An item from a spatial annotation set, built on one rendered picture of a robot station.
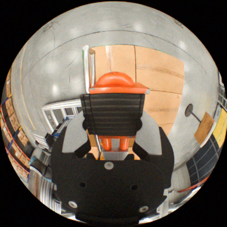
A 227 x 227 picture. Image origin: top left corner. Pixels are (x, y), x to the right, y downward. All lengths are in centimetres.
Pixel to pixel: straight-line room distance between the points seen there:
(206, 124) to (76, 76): 254
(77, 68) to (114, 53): 80
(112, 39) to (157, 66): 83
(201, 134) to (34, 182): 227
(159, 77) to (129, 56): 32
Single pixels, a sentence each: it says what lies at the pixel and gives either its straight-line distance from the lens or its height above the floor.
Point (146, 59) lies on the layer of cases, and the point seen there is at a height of 54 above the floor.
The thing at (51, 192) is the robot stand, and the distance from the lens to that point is 98.
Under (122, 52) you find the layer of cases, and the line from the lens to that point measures 66.
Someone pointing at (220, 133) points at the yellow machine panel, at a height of 160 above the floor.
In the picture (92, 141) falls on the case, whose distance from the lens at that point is 47.
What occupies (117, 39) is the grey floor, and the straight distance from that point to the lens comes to 131.
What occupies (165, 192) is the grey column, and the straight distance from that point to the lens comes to 202.
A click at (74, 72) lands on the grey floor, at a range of 135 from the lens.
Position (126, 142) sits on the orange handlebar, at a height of 108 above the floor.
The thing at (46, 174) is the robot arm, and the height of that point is 122.
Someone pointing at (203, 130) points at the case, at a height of 80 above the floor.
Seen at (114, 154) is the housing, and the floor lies 109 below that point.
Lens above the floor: 118
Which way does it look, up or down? 58 degrees down
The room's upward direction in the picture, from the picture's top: 178 degrees counter-clockwise
